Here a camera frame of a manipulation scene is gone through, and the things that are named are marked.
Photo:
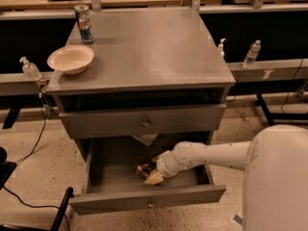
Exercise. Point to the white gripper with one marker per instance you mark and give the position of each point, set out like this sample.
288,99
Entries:
165,166

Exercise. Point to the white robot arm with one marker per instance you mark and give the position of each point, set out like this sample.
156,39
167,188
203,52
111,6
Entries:
275,166

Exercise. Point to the white paper under drawer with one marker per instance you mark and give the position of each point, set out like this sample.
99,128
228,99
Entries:
146,139

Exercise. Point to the open lower grey drawer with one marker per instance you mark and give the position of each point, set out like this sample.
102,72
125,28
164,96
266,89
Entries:
112,183

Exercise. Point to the upper grey drawer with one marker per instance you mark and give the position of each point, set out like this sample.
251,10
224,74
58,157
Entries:
142,121

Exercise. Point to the grey drawer cabinet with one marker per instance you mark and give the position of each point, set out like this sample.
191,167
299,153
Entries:
146,58

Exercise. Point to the blue silver energy can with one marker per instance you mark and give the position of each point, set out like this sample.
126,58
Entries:
82,14

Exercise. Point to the white paper bowl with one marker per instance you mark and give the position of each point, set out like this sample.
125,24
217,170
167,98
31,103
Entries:
71,59

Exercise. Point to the right small pump bottle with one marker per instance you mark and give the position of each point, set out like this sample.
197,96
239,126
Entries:
221,47

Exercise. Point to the black chair base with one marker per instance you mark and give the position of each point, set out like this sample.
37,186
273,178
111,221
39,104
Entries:
6,170

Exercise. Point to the clear water bottle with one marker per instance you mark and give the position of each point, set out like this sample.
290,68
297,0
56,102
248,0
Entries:
252,53

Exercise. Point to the left hand sanitizer bottle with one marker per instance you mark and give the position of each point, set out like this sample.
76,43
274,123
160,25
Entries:
30,69

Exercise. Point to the grey metal rail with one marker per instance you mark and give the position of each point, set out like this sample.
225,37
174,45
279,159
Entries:
263,71

